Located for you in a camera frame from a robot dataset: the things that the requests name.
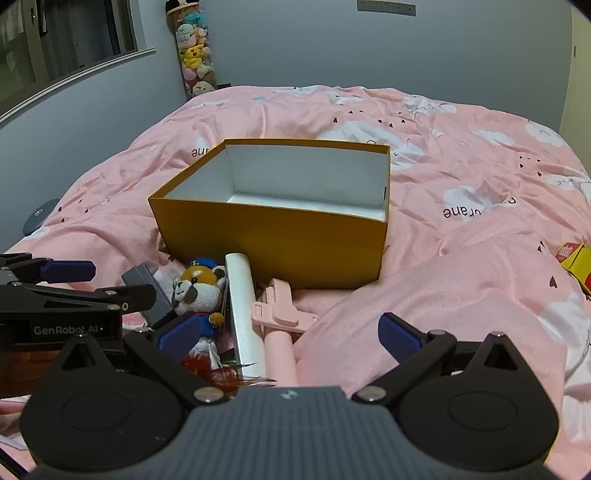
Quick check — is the pink patterned duvet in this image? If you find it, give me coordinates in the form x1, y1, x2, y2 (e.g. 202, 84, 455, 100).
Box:
14, 86, 590, 479

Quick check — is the grey wall plate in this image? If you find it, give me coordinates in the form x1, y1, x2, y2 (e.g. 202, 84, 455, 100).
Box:
356, 0, 417, 17

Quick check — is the hanging plush toy organizer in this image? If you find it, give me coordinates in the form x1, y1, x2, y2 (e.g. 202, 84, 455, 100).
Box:
164, 0, 216, 99

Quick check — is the round dark stool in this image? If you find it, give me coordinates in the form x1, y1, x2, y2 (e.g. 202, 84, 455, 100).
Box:
22, 198, 59, 236

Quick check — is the orange cardboard box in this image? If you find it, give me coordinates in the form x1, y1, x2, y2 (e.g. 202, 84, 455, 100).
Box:
148, 138, 391, 289

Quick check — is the white rectangular power bank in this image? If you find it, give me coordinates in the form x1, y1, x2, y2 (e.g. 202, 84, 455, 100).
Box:
225, 253, 266, 379

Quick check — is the yellow red carton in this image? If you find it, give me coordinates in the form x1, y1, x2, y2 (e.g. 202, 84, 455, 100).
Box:
555, 242, 591, 295

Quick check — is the red green feather toy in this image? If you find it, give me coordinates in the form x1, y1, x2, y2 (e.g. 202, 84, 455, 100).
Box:
181, 344, 276, 398

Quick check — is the window with grey frame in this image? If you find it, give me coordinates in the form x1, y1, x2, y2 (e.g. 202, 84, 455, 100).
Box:
1, 0, 155, 122

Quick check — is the pink phone holder stick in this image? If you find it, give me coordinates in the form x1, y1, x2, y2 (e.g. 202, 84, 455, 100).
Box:
252, 279, 318, 387

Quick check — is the red panda plush toy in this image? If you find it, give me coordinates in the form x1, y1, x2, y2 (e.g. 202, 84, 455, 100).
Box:
171, 258, 228, 355

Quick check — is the grey small box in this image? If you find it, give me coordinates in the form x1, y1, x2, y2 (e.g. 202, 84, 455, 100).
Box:
121, 263, 175, 329

